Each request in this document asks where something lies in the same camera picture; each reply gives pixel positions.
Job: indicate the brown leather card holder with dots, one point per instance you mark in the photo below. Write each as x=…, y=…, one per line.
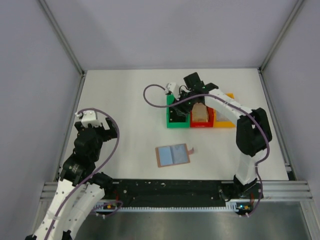
x=172, y=155

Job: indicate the gold cards stack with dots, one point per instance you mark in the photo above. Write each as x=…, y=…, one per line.
x=199, y=113

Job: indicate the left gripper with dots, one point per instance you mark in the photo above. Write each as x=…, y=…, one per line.
x=109, y=133

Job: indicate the red plastic bin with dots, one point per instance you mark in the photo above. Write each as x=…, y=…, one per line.
x=208, y=124

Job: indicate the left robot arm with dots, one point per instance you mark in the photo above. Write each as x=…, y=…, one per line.
x=81, y=184

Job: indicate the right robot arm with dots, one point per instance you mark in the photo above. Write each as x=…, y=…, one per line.
x=253, y=132

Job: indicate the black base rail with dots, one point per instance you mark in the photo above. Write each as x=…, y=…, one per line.
x=160, y=193

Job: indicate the aluminium frame profile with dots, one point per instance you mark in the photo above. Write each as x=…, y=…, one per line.
x=60, y=36

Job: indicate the silver cards stack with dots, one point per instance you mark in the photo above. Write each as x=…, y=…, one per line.
x=220, y=117

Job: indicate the black cards stack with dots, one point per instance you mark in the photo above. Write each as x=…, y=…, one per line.
x=175, y=117

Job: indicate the green plastic bin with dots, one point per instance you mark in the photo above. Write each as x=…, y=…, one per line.
x=181, y=108

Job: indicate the grey cable duct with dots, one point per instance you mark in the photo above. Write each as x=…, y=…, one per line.
x=229, y=207

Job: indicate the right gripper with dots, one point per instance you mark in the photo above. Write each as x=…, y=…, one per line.
x=179, y=96

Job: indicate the yellow plastic bin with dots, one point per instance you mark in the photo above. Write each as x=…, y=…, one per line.
x=216, y=124

